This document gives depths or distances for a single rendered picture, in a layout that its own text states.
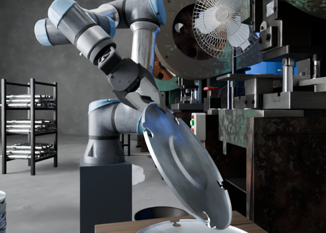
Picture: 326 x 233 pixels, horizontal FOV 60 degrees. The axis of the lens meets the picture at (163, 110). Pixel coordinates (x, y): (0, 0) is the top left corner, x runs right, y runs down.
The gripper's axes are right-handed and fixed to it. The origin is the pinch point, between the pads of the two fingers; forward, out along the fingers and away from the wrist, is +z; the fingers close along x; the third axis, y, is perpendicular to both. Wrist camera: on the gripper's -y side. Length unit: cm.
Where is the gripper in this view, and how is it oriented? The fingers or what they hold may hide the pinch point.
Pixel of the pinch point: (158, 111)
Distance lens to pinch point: 62.2
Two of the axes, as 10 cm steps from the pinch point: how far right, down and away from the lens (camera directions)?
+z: 7.0, 7.1, -1.0
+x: -7.0, 7.0, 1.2
